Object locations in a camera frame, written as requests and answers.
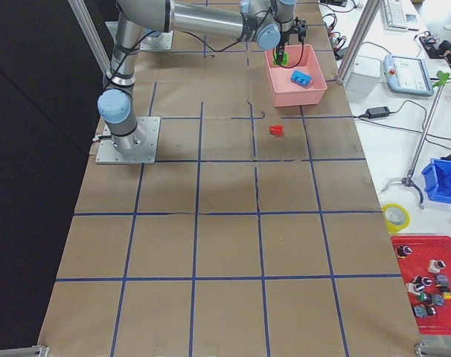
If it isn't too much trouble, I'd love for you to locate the pink plastic box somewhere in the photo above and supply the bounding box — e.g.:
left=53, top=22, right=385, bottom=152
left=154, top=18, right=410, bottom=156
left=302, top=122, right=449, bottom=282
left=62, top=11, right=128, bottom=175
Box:
left=265, top=45, right=327, bottom=107

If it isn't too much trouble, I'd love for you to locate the green toy block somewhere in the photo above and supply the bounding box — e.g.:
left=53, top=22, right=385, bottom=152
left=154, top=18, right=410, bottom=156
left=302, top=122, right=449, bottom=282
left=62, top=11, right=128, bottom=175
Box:
left=272, top=51, right=288, bottom=66

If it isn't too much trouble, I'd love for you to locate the red toy block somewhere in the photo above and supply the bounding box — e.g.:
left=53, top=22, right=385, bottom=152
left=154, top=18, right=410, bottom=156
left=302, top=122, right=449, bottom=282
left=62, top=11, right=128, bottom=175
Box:
left=269, top=125, right=284, bottom=137

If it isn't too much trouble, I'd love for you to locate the white keyboard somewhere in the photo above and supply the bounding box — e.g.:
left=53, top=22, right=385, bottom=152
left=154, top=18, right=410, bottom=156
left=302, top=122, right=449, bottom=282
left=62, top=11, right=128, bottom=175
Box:
left=382, top=0, right=409, bottom=31

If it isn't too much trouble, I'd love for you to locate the black power adapter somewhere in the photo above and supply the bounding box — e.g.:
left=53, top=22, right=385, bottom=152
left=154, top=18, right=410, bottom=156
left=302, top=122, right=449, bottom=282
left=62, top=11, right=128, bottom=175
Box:
left=364, top=106, right=391, bottom=119

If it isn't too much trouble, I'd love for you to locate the aluminium frame post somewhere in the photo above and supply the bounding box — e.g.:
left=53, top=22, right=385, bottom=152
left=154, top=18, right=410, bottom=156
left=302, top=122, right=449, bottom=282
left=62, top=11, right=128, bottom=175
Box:
left=336, top=0, right=382, bottom=84

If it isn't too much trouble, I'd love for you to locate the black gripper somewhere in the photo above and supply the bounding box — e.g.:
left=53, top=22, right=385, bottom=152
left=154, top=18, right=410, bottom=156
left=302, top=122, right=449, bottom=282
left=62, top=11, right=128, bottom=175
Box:
left=275, top=17, right=308, bottom=56

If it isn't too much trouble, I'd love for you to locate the white box device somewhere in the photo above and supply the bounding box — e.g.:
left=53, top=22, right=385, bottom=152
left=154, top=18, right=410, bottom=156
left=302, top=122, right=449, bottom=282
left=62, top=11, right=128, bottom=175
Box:
left=345, top=56, right=381, bottom=95

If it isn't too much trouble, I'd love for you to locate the green handled reacher grabber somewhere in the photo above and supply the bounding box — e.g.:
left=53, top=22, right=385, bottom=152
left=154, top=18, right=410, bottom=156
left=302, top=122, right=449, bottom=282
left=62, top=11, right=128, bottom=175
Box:
left=381, top=71, right=450, bottom=210

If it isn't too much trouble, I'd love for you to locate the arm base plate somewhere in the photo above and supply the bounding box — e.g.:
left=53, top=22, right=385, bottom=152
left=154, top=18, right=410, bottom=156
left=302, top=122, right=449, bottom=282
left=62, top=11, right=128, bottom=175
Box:
left=95, top=117, right=161, bottom=164
left=140, top=30, right=174, bottom=52

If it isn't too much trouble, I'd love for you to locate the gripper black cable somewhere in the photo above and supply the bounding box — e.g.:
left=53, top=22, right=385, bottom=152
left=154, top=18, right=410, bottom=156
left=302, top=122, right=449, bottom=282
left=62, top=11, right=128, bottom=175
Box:
left=135, top=7, right=308, bottom=70

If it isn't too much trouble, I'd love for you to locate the teach pendant tablet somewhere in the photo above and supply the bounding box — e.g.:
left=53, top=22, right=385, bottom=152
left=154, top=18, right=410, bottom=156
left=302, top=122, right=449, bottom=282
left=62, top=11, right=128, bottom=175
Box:
left=383, top=54, right=434, bottom=97

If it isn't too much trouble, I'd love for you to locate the blue storage bin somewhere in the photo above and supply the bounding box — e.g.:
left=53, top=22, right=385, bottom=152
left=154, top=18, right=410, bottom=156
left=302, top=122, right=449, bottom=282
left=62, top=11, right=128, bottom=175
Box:
left=421, top=158, right=451, bottom=204

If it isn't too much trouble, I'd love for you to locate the red parts tray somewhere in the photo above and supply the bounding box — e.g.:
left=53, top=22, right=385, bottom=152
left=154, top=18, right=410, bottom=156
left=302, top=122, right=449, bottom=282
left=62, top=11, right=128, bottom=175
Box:
left=391, top=235, right=451, bottom=335

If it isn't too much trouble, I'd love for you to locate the blue toy block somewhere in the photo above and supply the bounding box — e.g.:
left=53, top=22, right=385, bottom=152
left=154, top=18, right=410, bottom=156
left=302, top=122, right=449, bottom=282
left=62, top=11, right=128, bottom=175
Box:
left=290, top=71, right=313, bottom=87

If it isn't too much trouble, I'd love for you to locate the yellow tape roll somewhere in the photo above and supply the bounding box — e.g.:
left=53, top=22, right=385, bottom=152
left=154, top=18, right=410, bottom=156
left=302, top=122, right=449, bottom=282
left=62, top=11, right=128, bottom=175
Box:
left=383, top=203, right=410, bottom=234

